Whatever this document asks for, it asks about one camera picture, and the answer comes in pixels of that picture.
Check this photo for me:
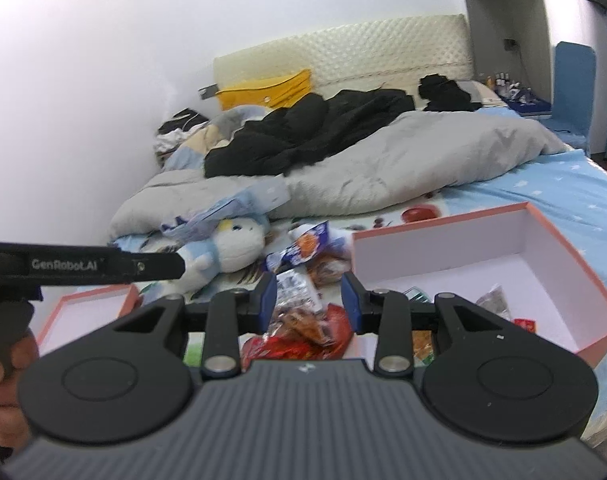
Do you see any person's left hand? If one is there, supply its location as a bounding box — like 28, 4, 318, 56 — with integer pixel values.
0, 330, 39, 450

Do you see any green pickled vegetable packet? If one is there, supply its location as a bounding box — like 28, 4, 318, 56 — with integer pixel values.
403, 286, 435, 366

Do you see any black garment by headboard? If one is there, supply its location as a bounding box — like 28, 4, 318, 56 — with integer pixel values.
418, 74, 482, 112

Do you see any clear dark snack packet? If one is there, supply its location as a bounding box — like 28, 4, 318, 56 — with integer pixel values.
476, 284, 513, 322

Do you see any yellow pillow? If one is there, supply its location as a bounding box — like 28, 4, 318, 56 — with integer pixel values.
216, 70, 312, 110

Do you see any white blue plush bird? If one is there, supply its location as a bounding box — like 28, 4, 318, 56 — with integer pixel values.
168, 218, 266, 294

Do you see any red snack packet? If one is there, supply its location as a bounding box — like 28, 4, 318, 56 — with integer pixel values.
241, 304, 353, 368

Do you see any pink box lid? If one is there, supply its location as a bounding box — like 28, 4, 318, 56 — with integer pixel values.
36, 285, 141, 356

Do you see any blue chair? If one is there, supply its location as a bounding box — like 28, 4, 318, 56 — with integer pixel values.
540, 41, 596, 154

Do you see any grey duvet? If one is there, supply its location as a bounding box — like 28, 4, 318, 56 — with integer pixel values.
108, 112, 569, 240

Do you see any pink box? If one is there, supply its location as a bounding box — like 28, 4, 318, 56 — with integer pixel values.
352, 203, 607, 366

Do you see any black clothes pile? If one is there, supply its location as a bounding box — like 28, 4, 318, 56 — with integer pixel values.
204, 89, 415, 178

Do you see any cream quilted headboard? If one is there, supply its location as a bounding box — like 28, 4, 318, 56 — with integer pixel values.
214, 14, 474, 98

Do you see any blue kimchi snack packet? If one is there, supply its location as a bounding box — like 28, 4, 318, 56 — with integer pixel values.
264, 221, 353, 273

